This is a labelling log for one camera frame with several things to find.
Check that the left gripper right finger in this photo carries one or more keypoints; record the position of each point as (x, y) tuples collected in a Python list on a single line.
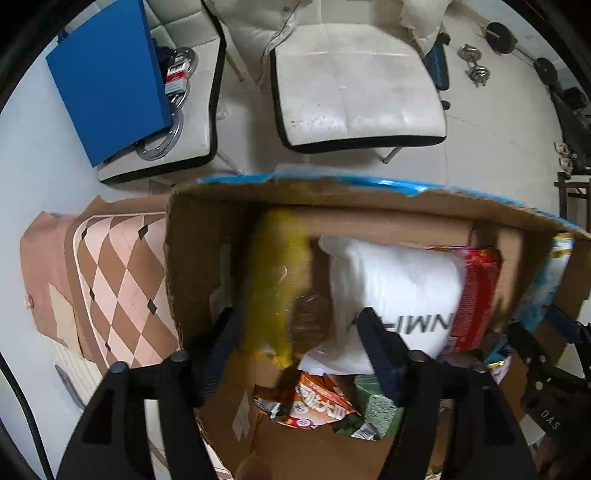
[(412, 380)]

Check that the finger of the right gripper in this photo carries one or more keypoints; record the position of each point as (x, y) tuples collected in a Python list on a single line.
[(524, 343), (569, 329)]

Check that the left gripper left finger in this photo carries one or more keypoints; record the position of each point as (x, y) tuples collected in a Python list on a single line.
[(191, 378)]

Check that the blue wet wipes pack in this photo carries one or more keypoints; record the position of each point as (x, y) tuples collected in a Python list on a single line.
[(533, 306)]

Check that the yellow silver scouring pad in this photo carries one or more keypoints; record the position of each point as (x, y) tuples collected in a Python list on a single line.
[(277, 270)]

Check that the green snack packet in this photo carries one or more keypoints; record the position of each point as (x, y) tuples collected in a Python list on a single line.
[(376, 416)]

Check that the white folded cloth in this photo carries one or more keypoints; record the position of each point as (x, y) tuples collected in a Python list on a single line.
[(415, 292)]

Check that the red snack packet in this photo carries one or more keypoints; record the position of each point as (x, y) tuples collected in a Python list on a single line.
[(483, 266)]

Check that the orange cartoon snack packet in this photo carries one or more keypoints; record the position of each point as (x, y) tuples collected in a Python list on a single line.
[(303, 401)]

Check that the checkered printed tablecloth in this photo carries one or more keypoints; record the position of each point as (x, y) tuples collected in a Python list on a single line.
[(95, 281)]

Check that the open cardboard box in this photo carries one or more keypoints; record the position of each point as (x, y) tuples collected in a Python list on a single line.
[(207, 233)]

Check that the chrome dumbbell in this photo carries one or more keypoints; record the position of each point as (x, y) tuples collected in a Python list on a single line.
[(477, 73)]

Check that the black barbell on floor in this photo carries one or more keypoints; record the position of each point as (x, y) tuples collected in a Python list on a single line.
[(504, 42)]

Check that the blue folded mat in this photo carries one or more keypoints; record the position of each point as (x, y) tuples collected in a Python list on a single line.
[(107, 75)]

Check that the small white leather chair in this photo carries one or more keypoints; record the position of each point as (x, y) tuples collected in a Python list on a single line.
[(194, 34)]

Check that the metal ring plates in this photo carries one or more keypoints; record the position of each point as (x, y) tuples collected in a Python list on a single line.
[(168, 110)]

